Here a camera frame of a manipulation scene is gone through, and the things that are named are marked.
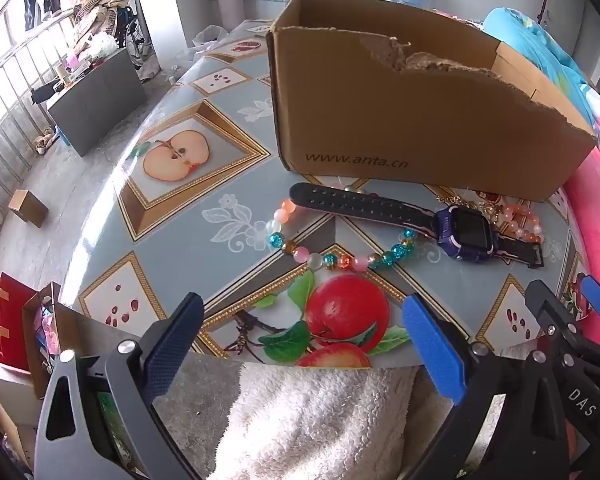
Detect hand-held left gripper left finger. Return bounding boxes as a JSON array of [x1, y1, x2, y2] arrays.
[[34, 292, 206, 480]]

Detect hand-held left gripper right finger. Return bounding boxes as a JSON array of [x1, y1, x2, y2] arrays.
[[401, 293, 570, 480]]

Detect pink orange bead bracelet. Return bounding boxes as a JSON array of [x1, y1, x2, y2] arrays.
[[495, 203, 545, 243]]

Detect purple smart watch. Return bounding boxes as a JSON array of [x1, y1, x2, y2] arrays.
[[289, 182, 546, 268]]

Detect multicolour bead bracelet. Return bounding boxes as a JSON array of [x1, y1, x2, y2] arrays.
[[267, 199, 417, 272]]

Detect torn brown cardboard box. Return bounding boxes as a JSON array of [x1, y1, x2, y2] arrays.
[[266, 0, 600, 203]]

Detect white fluffy cloth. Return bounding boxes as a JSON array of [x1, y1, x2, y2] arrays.
[[225, 360, 461, 480]]

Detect brown paper bag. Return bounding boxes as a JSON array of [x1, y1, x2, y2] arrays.
[[21, 282, 63, 401]]

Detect red paper bag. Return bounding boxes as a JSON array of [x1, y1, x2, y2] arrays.
[[0, 272, 31, 376]]

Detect flat cardboard sheet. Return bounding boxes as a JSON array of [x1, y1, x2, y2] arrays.
[[0, 385, 36, 471]]

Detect small brown cardboard box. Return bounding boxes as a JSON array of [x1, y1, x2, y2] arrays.
[[7, 189, 49, 228]]

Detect beige slippers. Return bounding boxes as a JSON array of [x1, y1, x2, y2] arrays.
[[32, 127, 57, 157]]

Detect grey cabinet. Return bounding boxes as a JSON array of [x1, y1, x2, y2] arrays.
[[46, 47, 148, 158]]

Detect light blue blanket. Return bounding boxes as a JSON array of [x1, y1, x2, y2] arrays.
[[482, 7, 598, 126]]

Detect white plastic bag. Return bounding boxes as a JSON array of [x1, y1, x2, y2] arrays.
[[192, 24, 228, 53]]

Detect wheelchair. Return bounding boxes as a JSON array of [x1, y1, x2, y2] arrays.
[[112, 5, 153, 68]]

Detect metal window railing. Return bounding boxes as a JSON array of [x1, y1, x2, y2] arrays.
[[0, 7, 81, 211]]

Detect pile of beige clothes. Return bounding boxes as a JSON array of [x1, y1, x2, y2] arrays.
[[70, 0, 133, 58]]

